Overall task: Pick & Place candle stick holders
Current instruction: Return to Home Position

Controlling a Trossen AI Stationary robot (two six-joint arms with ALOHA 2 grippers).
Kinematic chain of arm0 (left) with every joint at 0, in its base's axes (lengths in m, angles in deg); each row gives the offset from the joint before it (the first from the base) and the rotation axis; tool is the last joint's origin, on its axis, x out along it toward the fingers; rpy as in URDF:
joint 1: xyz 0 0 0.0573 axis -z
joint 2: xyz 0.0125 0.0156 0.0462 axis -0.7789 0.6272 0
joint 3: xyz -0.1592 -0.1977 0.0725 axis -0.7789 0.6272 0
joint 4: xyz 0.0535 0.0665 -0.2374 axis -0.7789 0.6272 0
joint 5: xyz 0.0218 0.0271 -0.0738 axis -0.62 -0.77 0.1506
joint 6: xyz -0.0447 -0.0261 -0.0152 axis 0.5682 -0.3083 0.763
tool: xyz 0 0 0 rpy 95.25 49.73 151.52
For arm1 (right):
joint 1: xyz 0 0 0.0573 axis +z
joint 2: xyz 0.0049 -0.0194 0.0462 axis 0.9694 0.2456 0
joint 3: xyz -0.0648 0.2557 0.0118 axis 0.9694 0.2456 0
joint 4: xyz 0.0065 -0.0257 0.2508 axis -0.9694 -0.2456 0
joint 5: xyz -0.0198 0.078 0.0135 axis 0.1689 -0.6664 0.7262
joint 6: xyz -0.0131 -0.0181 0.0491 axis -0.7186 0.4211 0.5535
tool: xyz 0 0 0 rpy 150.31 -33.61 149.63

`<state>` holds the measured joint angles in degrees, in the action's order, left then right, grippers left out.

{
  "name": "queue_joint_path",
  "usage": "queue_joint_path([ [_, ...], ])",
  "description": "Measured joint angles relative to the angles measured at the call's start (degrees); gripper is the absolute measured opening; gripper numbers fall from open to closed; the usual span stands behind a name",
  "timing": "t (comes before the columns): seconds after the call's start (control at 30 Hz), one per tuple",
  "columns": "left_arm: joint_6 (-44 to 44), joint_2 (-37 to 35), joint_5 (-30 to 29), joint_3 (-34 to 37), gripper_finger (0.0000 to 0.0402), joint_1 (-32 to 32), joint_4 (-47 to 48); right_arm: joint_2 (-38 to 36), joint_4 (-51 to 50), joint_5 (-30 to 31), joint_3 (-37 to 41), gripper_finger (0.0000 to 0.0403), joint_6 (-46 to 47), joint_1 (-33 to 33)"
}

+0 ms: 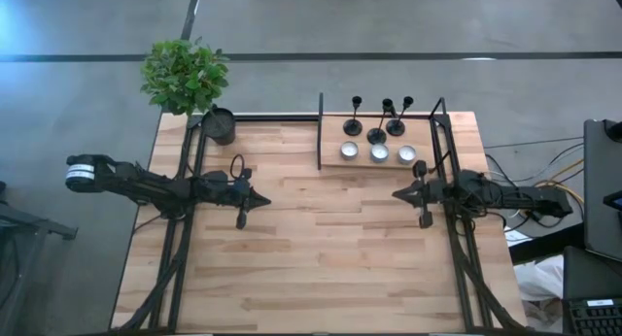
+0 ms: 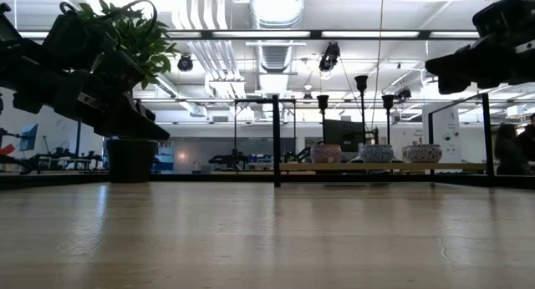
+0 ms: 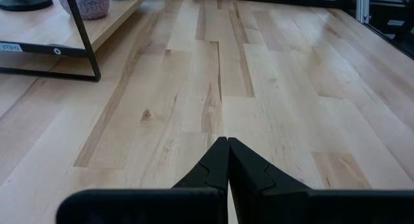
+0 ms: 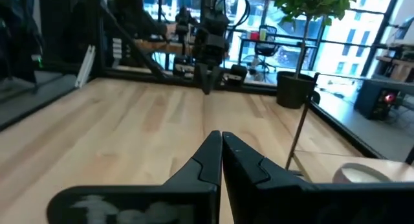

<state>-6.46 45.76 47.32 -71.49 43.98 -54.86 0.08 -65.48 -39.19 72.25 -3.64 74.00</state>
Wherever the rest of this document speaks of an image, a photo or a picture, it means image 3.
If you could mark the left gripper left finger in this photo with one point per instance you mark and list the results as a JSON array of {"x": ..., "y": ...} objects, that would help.
[{"x": 207, "y": 185}]

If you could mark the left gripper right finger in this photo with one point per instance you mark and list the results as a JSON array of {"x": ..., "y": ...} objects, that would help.
[{"x": 258, "y": 191}]

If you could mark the pink patterned candle tin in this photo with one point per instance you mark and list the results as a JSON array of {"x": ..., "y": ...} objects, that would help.
[{"x": 93, "y": 5}]

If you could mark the black metal candlestick holder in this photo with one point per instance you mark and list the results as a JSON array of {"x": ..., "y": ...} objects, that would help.
[{"x": 22, "y": 0}]

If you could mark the black frame wooden shelf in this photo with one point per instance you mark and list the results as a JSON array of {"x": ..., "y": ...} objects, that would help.
[{"x": 113, "y": 26}]

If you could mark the aluminium extrusion post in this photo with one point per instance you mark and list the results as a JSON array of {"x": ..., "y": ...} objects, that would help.
[{"x": 362, "y": 7}]

